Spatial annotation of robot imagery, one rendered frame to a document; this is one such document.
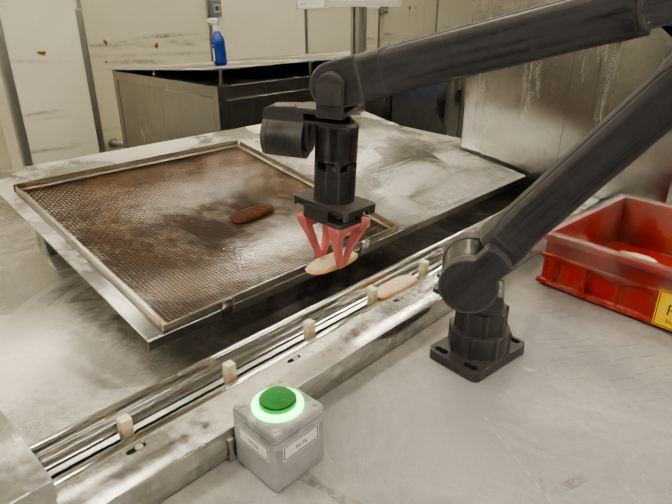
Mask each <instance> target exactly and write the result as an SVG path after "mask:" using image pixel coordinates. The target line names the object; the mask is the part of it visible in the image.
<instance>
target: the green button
mask: <svg viewBox="0 0 672 504"><path fill-rule="evenodd" d="M258 404H259V408H260V410H261V411H263V412H264V413H267V414H270V415H281V414H285V413H288V412H290V411H291V410H293V409H294V408H295V407H296V405H297V396H296V394H295V392H294V391H293V390H291V389H289V388H287V387H283V386H275V387H271V388H268V389H266V390H265V391H263V392H262V393H261V394H260V396H259V398H258Z"/></svg>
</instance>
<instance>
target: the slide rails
mask: <svg viewBox="0 0 672 504"><path fill-rule="evenodd" d="M445 249H446V248H445ZM445 249H443V250H441V251H439V252H437V253H435V254H433V255H431V256H429V257H427V258H425V259H424V260H427V261H429V266H431V265H433V264H435V263H437V262H439V261H440V260H442V259H443V255H444V251H445ZM441 268H442V265H441V266H439V267H438V268H436V269H434V270H432V271H430V272H428V273H427V274H425V275H423V276H421V277H419V278H417V282H419V281H421V280H423V279H424V278H426V277H428V276H430V275H432V274H433V273H435V272H437V271H439V270H441ZM418 272H419V262H418V263H416V264H414V265H412V266H410V267H408V268H406V269H404V270H402V271H400V272H398V273H396V274H394V275H392V276H391V277H389V278H387V279H385V280H383V281H381V282H379V283H377V284H375V285H373V286H374V287H377V288H378V287H379V286H380V285H382V284H384V283H386V282H388V281H390V280H392V279H394V278H396V277H398V276H403V275H411V276H413V275H414V274H416V273H418ZM417 282H416V283H417ZM367 289H368V288H367ZM367 289H365V290H363V291H361V292H360V293H358V294H356V295H354V296H352V297H350V298H348V299H346V300H344V301H342V302H340V303H338V304H336V305H334V306H332V307H331V308H329V309H327V310H325V311H323V312H321V313H319V314H317V315H315V316H313V317H311V318H309V319H312V320H314V321H315V328H316V327H318V326H320V325H321V324H323V323H325V322H327V321H329V320H331V319H333V318H334V317H336V316H338V315H340V314H342V313H344V312H346V311H347V310H349V309H351V308H353V307H355V306H357V305H359V304H361V303H362V302H364V301H366V300H367ZM385 300H387V299H379V300H377V301H376V302H374V303H372V304H370V305H368V306H367V307H365V308H363V309H361V310H359V311H357V312H356V313H354V314H352V315H350V316H348V317H346V318H345V319H343V320H341V321H339V322H337V323H336V324H334V325H332V326H330V327H328V328H326V329H325V330H323V331H321V332H319V333H317V334H316V335H314V336H312V337H310V338H308V339H306V340H305V341H303V342H301V343H299V344H297V345H295V346H294V347H292V348H290V349H288V350H286V351H285V352H283V353H281V354H279V355H277V356H275V357H274V358H272V359H270V360H268V361H266V362H265V363H263V364H261V365H259V366H257V367H255V368H254V369H252V370H250V371H248V372H246V373H244V374H243V375H241V376H239V377H237V378H235V379H234V380H232V381H230V382H228V383H226V384H224V385H223V386H221V387H219V388H217V389H215V390H214V391H212V392H210V393H208V394H206V395H204V396H203V397H201V398H199V399H197V400H195V401H193V402H192V403H190V404H188V405H186V406H184V407H183V408H181V409H179V410H177V411H175V412H173V413H172V414H170V415H168V416H166V417H164V418H163V419H161V420H159V421H157V422H155V423H153V424H152V425H150V426H148V427H146V428H144V429H143V430H141V431H139V432H137V433H135V434H133V435H132V436H130V437H128V438H126V439H124V440H122V441H121V442H119V443H117V444H115V445H113V446H112V447H110V448H108V449H106V450H104V451H102V452H101V453H99V454H97V455H95V456H93V457H92V458H90V459H88V460H86V461H84V462H82V463H81V464H79V465H77V466H75V467H73V468H71V469H70V470H68V471H66V472H64V473H62V474H61V475H59V476H57V477H55V478H53V481H54V484H56V483H58V482H60V481H62V480H63V479H65V478H67V477H69V476H71V475H72V474H74V473H76V472H78V471H79V470H81V469H83V468H85V467H87V466H88V465H90V464H92V463H94V462H96V461H97V460H99V459H101V458H103V457H105V456H106V455H108V454H110V453H112V452H114V451H115V450H117V449H119V448H121V447H123V446H124V445H126V444H128V443H130V442H132V441H133V440H135V439H137V438H139V437H141V436H142V435H144V434H146V433H148V432H150V431H151V430H153V429H155V428H157V427H159V426H160V425H162V424H164V423H166V422H167V421H169V420H171V419H173V418H175V417H176V416H178V415H180V414H182V413H184V412H185V411H187V410H189V409H191V408H193V407H194V406H196V405H198V404H200V403H202V402H203V401H205V400H207V399H209V398H211V397H212V396H214V395H216V394H218V393H220V392H221V391H223V390H225V389H227V388H229V387H230V386H232V385H234V384H236V383H238V382H239V381H241V380H243V379H245V378H247V377H248V376H250V375H252V374H254V373H256V372H257V371H259V370H261V369H263V368H264V367H266V366H268V365H270V364H272V363H273V362H275V361H277V360H279V359H281V358H282V357H284V356H286V355H288V354H290V353H291V352H293V351H295V350H297V349H299V348H300V347H302V346H304V345H306V344H308V343H309V342H311V341H313V340H315V339H317V338H318V337H320V336H322V335H324V334H326V333H327V332H329V331H331V330H333V329H335V328H336V327H338V326H340V325H342V324H344V323H345V322H347V321H349V320H351V319H352V318H354V317H356V316H358V315H360V314H361V313H363V312H365V311H367V310H369V309H370V308H372V307H374V306H376V305H378V304H379V303H381V302H383V301H385ZM303 334H304V332H303V322H302V323H300V324H298V325H296V326H294V327H292V328H290V329H288V330H286V331H284V332H282V333H280V334H278V335H276V336H274V337H273V338H271V339H269V340H267V341H265V342H263V343H261V344H259V345H257V346H255V347H253V348H251V349H249V350H247V351H245V352H244V353H242V354H240V355H238V356H236V357H234V358H232V359H230V360H231V361H233V362H234V363H235V364H236V370H238V369H240V368H242V367H243V366H245V365H247V364H249V363H251V362H253V361H255V360H256V359H258V358H260V357H262V356H264V355H266V354H268V353H269V352H271V351H273V350H275V349H277V348H279V347H281V346H282V345H284V344H286V343H288V342H290V341H292V340H294V339H295V338H297V337H299V336H301V335H303ZM221 378H223V370H222V364H220V365H218V366H216V367H215V368H213V369H211V370H209V371H207V372H205V373H203V374H201V375H199V376H197V377H195V378H193V379H191V380H189V381H187V382H186V383H184V384H182V385H180V386H178V387H176V388H174V389H172V390H170V391H168V392H166V393H164V394H162V395H160V396H158V397H157V398H155V399H153V400H151V401H149V402H147V403H145V404H143V405H141V406H139V407H137V408H135V409H133V410H131V411H129V412H128V413H127V414H128V415H129V416H130V417H131V418H132V422H133V426H134V425H136V424H137V423H139V422H141V421H143V420H145V419H147V418H149V417H150V416H152V415H154V414H156V413H158V412H160V411H162V410H163V409H165V408H167V407H169V406H171V405H173V404H175V403H176V402H178V401H180V400H182V399H184V398H186V397H188V396H189V395H191V394H193V393H195V392H197V391H199V390H201V389H202V388H204V387H206V386H208V385H210V384H212V383H214V382H215V381H217V380H219V379H221ZM117 434H119V432H118V427H117V422H116V419H114V420H112V421H110V422H108V423H106V424H104V425H102V426H100V427H99V428H97V429H95V430H93V431H91V432H89V433H87V434H85V435H83V436H81V437H79V438H77V439H75V440H73V441H71V442H70V443H68V444H66V445H64V446H62V447H60V448H58V449H56V450H54V451H52V452H50V453H48V454H46V455H44V456H42V457H41V458H39V459H38V461H39V462H40V463H41V465H42V466H43V467H44V469H45V470H46V471H47V472H48V471H50V470H52V469H54V468H56V467H57V466H59V465H61V464H63V463H65V462H67V461H69V460H70V459H72V458H74V457H76V456H78V455H80V454H82V453H83V452H85V451H87V450H89V449H91V448H93V447H95V446H96V445H98V444H100V443H102V442H104V441H106V440H108V439H109V438H111V437H113V436H115V435H117Z"/></svg>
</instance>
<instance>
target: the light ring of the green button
mask: <svg viewBox="0 0 672 504"><path fill-rule="evenodd" d="M287 388H289V387H287ZM289 389H291V390H293V391H294V392H295V394H296V396H297V405H296V407H295V408H294V409H293V410H291V411H290V412H288V413H285V414H281V415H270V414H267V413H264V412H263V411H261V410H260V408H259V407H258V398H259V396H260V394H261V393H262V392H263V391H265V390H266V389H265V390H263V391H261V392H259V393H258V394H257V395H256V396H255V397H254V398H253V400H252V404H251V408H252V412H253V413H254V415H255V416H256V417H257V418H259V419H261V420H263V421H266V422H272V423H278V422H285V421H288V420H291V419H293V418H295V417H296V416H297V415H299V414H300V413H301V411H302V410H303V407H304V399H303V397H302V395H301V394H300V393H299V392H298V391H296V390H295V389H292V388H289Z"/></svg>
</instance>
